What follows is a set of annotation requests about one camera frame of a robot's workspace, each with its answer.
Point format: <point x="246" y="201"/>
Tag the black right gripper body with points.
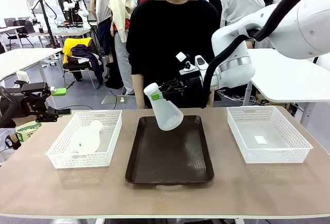
<point x="192" y="82"/>

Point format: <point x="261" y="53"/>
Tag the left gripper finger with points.
<point x="51" y="114"/>
<point x="58" y="91"/>

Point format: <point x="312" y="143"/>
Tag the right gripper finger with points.
<point x="156" y="96"/>
<point x="172" y="83"/>

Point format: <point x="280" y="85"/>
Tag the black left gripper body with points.
<point x="32" y="100"/>

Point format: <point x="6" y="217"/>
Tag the translucent white Erlenmeyer flask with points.
<point x="85" y="141"/>
<point x="167" y="116"/>

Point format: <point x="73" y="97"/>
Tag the person's left forearm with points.
<point x="212" y="99"/>

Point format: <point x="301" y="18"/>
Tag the person's right forearm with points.
<point x="138" y="92"/>

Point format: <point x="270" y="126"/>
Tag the black metal chair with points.
<point x="77" y="67"/>

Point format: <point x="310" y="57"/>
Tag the white desk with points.
<point x="23" y="59"/>
<point x="283" y="79"/>

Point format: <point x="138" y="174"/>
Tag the person in black sweater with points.
<point x="170" y="41"/>

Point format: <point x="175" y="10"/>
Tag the grey floor socket plate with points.
<point x="111" y="100"/>

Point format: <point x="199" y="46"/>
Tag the yellow garment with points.
<point x="68" y="46"/>

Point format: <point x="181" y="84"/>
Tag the purple garment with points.
<point x="82" y="51"/>

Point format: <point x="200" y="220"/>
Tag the white perforated plastic basket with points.
<point x="278" y="157"/>
<point x="64" y="162"/>

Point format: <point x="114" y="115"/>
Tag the glass top table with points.
<point x="69" y="31"/>

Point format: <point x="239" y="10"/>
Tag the dark brown plastic tray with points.
<point x="167" y="157"/>

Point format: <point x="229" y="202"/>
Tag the black office chair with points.
<point x="18" y="28"/>

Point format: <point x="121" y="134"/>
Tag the black tripod stand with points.
<point x="46" y="15"/>

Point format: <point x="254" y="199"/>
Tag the mannequin in dark coat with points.
<point x="214" y="0"/>

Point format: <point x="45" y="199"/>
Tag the white paper label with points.
<point x="261" y="139"/>

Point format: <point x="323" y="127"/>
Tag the background person in mask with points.
<point x="86" y="5"/>

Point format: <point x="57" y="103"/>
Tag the mannequin in white shirt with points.
<point x="242" y="5"/>

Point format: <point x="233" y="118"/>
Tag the mannequin in white tank top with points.
<point x="101" y="5"/>

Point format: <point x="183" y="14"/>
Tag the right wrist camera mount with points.
<point x="201" y="61"/>

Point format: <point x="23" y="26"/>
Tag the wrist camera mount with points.
<point x="201" y="61"/>
<point x="22" y="76"/>

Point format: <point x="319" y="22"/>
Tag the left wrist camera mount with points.
<point x="22" y="76"/>

